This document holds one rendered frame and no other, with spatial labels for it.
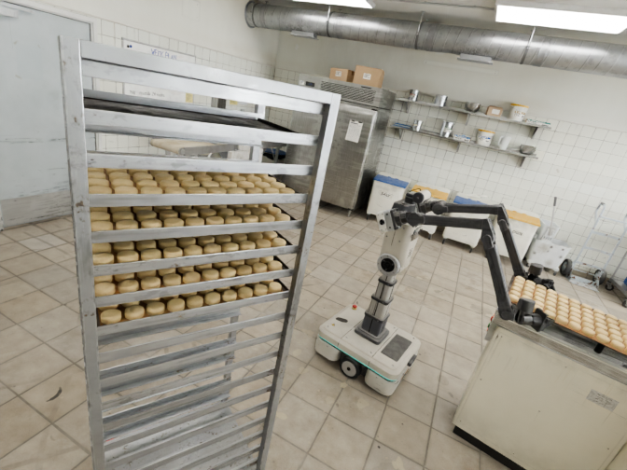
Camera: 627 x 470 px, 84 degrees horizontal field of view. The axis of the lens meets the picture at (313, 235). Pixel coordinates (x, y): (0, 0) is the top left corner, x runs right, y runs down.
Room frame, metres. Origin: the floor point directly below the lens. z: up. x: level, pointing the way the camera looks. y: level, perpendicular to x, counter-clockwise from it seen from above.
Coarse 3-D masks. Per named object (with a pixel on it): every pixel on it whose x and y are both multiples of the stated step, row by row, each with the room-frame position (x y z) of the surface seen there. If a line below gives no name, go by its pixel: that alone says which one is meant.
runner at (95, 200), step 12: (96, 204) 0.71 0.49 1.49; (108, 204) 0.72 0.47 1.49; (120, 204) 0.73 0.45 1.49; (132, 204) 0.75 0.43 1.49; (144, 204) 0.77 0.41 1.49; (156, 204) 0.78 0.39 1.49; (168, 204) 0.80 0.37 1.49; (180, 204) 0.82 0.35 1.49; (192, 204) 0.84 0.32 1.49; (204, 204) 0.86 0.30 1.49
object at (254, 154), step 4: (256, 104) 1.40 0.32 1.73; (260, 104) 1.39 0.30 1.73; (256, 108) 1.40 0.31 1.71; (260, 108) 1.39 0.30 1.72; (264, 108) 1.40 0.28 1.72; (256, 112) 1.40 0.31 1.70; (260, 112) 1.39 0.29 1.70; (264, 112) 1.40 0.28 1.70; (252, 148) 1.39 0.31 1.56; (256, 148) 1.39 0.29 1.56; (252, 152) 1.39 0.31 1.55; (256, 152) 1.39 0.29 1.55; (252, 156) 1.39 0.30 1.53; (256, 156) 1.40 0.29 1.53; (236, 316) 1.40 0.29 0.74; (232, 320) 1.39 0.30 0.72; (236, 320) 1.40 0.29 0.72; (232, 332) 1.39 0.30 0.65; (232, 336) 1.39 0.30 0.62; (232, 360) 1.40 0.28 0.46; (228, 364) 1.39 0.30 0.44; (224, 376) 1.40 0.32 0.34; (228, 376) 1.39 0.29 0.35; (224, 400) 1.39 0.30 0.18
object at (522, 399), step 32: (512, 352) 1.58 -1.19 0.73; (544, 352) 1.52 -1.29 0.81; (608, 352) 1.60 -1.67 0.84; (480, 384) 1.62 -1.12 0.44; (512, 384) 1.55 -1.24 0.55; (544, 384) 1.48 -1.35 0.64; (576, 384) 1.43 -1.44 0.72; (608, 384) 1.38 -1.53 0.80; (480, 416) 1.58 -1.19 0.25; (512, 416) 1.51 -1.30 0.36; (544, 416) 1.45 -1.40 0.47; (576, 416) 1.39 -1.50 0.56; (608, 416) 1.34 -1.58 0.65; (480, 448) 1.57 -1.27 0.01; (512, 448) 1.47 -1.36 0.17; (544, 448) 1.41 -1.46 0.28; (576, 448) 1.36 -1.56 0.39; (608, 448) 1.31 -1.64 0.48
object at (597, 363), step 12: (504, 324) 1.64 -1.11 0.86; (516, 324) 1.61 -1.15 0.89; (528, 336) 1.58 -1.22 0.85; (540, 336) 1.55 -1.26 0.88; (552, 336) 1.55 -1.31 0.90; (552, 348) 1.52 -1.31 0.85; (564, 348) 1.49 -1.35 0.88; (576, 348) 1.48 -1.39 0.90; (576, 360) 1.46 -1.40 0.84; (588, 360) 1.44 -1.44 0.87; (600, 360) 1.42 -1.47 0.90; (612, 372) 1.39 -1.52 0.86; (624, 372) 1.37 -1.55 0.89
